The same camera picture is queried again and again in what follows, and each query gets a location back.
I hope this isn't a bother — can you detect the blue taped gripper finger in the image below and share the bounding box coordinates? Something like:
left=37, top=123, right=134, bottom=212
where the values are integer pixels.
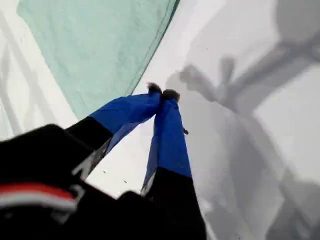
left=140, top=88, right=209, bottom=240
left=64, top=82, right=162, bottom=154

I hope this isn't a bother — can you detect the pale green T-shirt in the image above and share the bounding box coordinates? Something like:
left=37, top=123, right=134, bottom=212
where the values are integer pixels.
left=16, top=0, right=181, bottom=123

